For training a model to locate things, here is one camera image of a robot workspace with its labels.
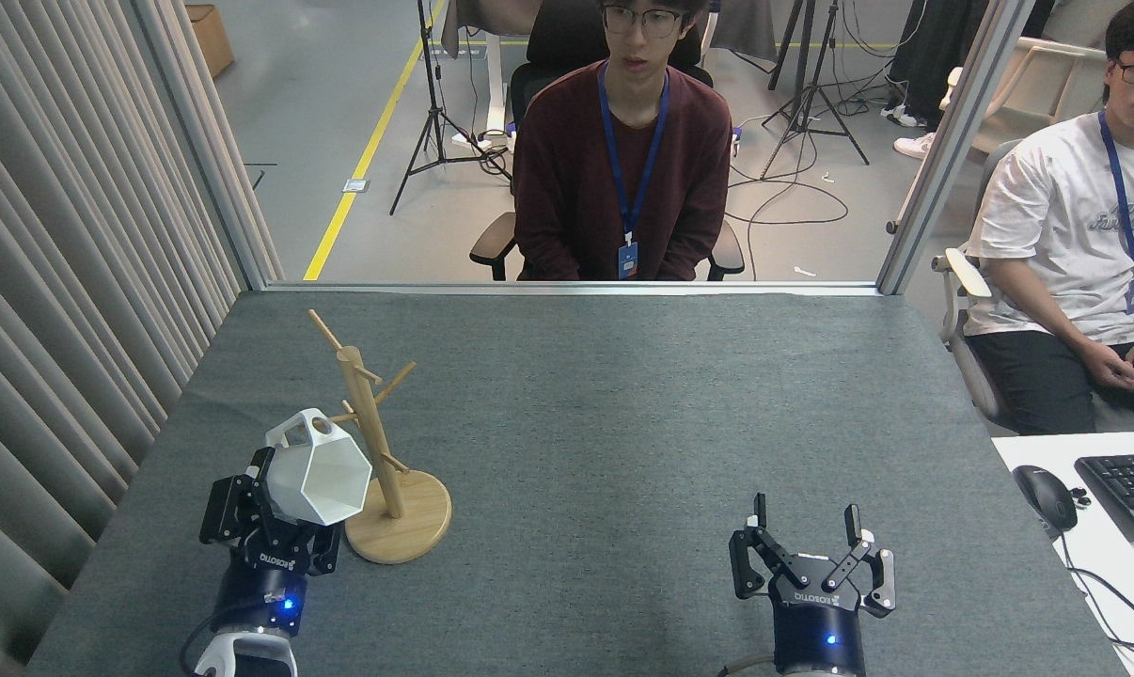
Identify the person in white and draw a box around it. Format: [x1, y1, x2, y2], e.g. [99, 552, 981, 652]
[962, 0, 1134, 435]

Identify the white faceted cup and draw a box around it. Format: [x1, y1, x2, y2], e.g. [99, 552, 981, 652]
[264, 408, 373, 527]

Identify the black computer mouse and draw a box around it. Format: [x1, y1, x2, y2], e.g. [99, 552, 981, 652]
[1013, 465, 1079, 533]

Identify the cardboard box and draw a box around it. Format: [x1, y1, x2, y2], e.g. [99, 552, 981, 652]
[186, 5, 236, 79]

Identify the silver frame post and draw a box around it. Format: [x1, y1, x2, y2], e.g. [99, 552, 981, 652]
[130, 0, 272, 291]
[875, 0, 1038, 297]

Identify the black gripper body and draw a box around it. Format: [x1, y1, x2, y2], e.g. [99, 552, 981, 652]
[769, 555, 866, 677]
[214, 536, 314, 636]

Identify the white side desk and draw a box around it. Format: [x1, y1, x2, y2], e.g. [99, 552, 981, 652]
[990, 431, 1134, 677]

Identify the person in dark red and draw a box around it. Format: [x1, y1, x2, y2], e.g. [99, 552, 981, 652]
[513, 0, 733, 281]

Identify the black office chair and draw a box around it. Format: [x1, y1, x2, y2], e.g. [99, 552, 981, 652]
[470, 0, 746, 283]

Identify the beige wooden chair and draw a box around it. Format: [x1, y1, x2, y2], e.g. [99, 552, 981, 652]
[938, 38, 1099, 156]

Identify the black tripod with cables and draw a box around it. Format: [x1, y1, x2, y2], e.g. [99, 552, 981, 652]
[390, 0, 516, 217]

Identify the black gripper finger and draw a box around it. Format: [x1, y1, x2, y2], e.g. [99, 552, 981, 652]
[826, 505, 897, 619]
[290, 523, 342, 576]
[200, 449, 276, 546]
[729, 493, 817, 600]

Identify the wooden cup rack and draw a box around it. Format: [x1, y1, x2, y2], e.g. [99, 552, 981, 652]
[306, 308, 453, 565]

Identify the black keyboard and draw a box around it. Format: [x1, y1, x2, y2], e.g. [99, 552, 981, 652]
[1075, 452, 1134, 543]

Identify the beige pleated curtain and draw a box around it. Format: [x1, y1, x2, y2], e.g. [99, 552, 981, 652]
[0, 0, 286, 677]

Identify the blue lanyard with badge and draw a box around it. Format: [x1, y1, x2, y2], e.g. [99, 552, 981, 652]
[597, 64, 669, 280]
[1097, 111, 1134, 316]

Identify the grey office chair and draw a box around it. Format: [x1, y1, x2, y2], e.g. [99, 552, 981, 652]
[934, 141, 1024, 426]

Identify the black floor cable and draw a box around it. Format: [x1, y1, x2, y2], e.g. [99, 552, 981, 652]
[725, 122, 852, 281]

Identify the white person's right hand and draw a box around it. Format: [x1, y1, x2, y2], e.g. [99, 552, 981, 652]
[1084, 340, 1134, 392]

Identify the black mouse cable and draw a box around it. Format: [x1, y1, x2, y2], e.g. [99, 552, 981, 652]
[1056, 528, 1134, 652]

